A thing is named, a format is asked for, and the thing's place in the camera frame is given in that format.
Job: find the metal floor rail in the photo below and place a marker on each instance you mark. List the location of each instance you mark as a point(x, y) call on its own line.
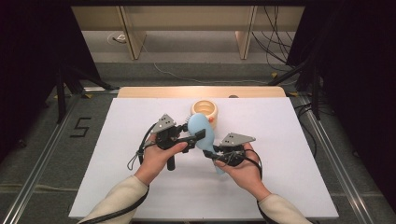
point(37, 174)
point(336, 161)

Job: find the cream wooden cup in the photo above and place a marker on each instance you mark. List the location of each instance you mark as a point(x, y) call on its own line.
point(205, 106)

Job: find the white board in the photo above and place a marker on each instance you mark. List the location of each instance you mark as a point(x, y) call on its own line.
point(193, 193)

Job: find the yellow tape piece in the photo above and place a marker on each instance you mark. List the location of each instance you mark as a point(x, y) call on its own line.
point(292, 93)
point(274, 75)
point(88, 96)

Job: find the person's left hand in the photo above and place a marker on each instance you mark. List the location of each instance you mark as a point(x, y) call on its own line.
point(152, 161)

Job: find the black metal stand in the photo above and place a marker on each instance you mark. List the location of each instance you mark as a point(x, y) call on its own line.
point(315, 93)
point(60, 93)

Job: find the person's right hand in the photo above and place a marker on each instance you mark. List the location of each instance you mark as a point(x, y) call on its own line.
point(247, 177)

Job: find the dark curtain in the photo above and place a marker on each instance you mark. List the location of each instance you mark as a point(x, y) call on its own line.
point(358, 77)
point(28, 62)

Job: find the beige desk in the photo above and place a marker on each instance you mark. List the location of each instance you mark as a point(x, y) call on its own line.
point(193, 18)

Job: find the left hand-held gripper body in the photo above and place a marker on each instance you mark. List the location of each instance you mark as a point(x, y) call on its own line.
point(165, 138)

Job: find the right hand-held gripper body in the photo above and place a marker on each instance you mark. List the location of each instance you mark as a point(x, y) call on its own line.
point(235, 140)

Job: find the round floor outlet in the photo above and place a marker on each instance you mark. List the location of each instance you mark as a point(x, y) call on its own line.
point(118, 38)

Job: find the wooden table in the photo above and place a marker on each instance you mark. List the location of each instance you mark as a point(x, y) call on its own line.
point(162, 92)

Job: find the light blue hairbrush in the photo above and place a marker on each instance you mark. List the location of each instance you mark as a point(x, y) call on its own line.
point(200, 124)

